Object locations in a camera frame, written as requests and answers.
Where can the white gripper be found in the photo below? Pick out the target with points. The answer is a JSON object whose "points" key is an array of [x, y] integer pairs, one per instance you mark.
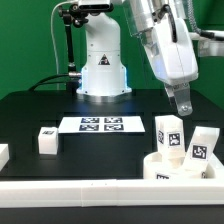
{"points": [[173, 63]]}

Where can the white left fence piece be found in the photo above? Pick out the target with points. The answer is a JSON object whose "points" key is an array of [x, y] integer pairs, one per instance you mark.
{"points": [[4, 155]]}

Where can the white front fence bar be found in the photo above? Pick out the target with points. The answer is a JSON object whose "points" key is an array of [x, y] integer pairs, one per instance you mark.
{"points": [[93, 193]]}

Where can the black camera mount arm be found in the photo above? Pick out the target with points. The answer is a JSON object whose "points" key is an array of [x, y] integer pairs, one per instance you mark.
{"points": [[72, 17]]}

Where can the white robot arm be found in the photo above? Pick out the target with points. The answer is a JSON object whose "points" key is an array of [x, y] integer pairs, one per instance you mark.
{"points": [[103, 74]]}

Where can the white marker base plate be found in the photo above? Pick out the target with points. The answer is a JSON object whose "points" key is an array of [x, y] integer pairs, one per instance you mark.
{"points": [[108, 124]]}

